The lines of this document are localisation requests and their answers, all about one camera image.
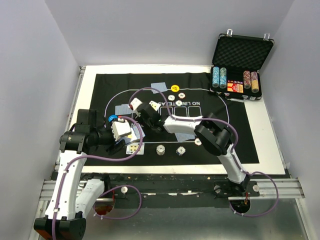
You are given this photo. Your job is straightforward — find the blue white chip stack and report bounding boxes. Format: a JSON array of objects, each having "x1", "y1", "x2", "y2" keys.
[{"x1": 176, "y1": 146, "x2": 186, "y2": 156}]

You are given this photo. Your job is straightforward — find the purple cable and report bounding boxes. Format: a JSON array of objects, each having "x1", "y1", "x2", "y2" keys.
[
  {"x1": 51, "y1": 115, "x2": 145, "y2": 240},
  {"x1": 128, "y1": 87, "x2": 280, "y2": 218}
]

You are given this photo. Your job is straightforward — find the grey white chip stack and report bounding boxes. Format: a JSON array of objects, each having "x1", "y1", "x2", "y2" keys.
[{"x1": 156, "y1": 144, "x2": 166, "y2": 156}]

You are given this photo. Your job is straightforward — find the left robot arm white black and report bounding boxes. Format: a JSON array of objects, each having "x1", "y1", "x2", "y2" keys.
[{"x1": 33, "y1": 109, "x2": 131, "y2": 240}]

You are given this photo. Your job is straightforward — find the red white chip top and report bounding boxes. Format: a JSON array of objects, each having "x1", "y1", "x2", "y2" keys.
[{"x1": 178, "y1": 92, "x2": 186, "y2": 99}]

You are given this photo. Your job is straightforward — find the red chip row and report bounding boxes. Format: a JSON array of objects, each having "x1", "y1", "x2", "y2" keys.
[{"x1": 243, "y1": 70, "x2": 251, "y2": 89}]

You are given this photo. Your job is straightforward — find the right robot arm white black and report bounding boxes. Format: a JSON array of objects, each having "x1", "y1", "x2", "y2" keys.
[{"x1": 129, "y1": 102, "x2": 251, "y2": 196}]

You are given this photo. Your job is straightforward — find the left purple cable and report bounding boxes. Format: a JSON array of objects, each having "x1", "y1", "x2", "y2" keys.
[{"x1": 51, "y1": 115, "x2": 145, "y2": 240}]

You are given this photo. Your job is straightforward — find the purple yellow chip row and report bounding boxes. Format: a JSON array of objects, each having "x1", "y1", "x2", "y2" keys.
[{"x1": 250, "y1": 71, "x2": 259, "y2": 93}]

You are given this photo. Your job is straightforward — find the yellow dealer button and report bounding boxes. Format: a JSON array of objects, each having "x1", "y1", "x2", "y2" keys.
[{"x1": 170, "y1": 84, "x2": 180, "y2": 93}]

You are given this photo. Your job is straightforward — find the grey white chip top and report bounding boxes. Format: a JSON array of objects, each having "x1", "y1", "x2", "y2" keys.
[{"x1": 167, "y1": 95, "x2": 175, "y2": 101}]

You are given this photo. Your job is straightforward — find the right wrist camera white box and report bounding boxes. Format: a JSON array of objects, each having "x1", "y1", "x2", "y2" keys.
[{"x1": 129, "y1": 97, "x2": 142, "y2": 111}]

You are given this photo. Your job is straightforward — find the teal chip row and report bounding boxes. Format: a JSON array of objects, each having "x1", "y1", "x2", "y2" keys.
[{"x1": 219, "y1": 67, "x2": 227, "y2": 89}]

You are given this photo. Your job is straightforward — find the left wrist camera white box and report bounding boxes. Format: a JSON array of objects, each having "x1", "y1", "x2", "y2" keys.
[{"x1": 111, "y1": 121, "x2": 131, "y2": 141}]

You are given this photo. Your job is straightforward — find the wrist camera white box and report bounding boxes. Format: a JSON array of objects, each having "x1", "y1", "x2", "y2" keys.
[
  {"x1": 111, "y1": 121, "x2": 131, "y2": 141},
  {"x1": 129, "y1": 97, "x2": 142, "y2": 111}
]

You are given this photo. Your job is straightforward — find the blue yellow card box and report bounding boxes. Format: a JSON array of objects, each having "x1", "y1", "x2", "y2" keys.
[{"x1": 124, "y1": 126, "x2": 145, "y2": 145}]

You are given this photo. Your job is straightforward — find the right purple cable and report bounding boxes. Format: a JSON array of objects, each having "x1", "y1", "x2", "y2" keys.
[{"x1": 128, "y1": 87, "x2": 280, "y2": 218}]

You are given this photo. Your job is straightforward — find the white table board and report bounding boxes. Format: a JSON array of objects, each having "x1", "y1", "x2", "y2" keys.
[{"x1": 67, "y1": 64, "x2": 286, "y2": 175}]

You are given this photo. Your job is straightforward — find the light blue chip row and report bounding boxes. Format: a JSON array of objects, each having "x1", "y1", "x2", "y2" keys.
[{"x1": 212, "y1": 66, "x2": 220, "y2": 88}]

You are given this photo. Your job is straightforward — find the black poker felt mat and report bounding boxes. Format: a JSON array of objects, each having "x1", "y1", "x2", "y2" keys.
[{"x1": 89, "y1": 73, "x2": 259, "y2": 166}]

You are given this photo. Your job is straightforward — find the red card deck in case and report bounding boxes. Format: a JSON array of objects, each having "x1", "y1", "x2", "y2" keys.
[{"x1": 227, "y1": 80, "x2": 244, "y2": 94}]

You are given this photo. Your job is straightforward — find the aluminium mounting rail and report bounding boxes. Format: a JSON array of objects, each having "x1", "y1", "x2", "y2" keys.
[{"x1": 39, "y1": 178, "x2": 305, "y2": 201}]

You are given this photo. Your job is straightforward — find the black aluminium chip case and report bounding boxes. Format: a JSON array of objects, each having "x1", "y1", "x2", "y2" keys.
[{"x1": 210, "y1": 29, "x2": 275, "y2": 101}]

